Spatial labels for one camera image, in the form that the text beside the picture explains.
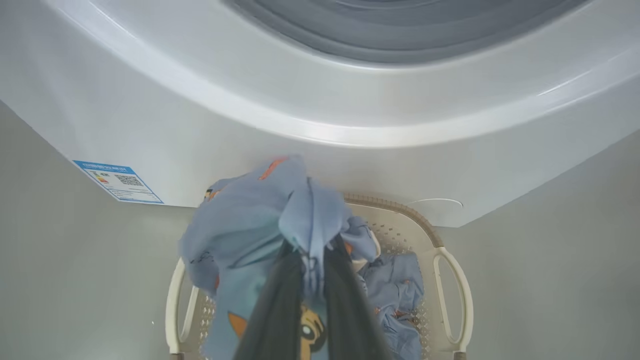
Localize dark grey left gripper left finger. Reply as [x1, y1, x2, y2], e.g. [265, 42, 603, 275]
[232, 242, 304, 360]

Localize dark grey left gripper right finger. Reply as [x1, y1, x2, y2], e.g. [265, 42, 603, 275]
[324, 235, 394, 360]

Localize blue cartoon print garment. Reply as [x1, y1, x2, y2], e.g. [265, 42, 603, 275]
[357, 252, 425, 360]
[178, 155, 382, 360]

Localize cream perforated laundry basket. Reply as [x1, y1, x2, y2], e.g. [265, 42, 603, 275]
[165, 193, 474, 360]

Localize white washing machine body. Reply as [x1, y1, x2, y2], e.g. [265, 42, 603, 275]
[0, 0, 640, 228]

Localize grey rubber door gasket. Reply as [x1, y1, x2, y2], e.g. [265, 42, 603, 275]
[220, 0, 596, 66]

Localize round white filter cover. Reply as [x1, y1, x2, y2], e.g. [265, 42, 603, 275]
[407, 198, 464, 209]

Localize blue energy label sticker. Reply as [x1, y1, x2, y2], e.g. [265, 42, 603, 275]
[72, 160, 165, 205]

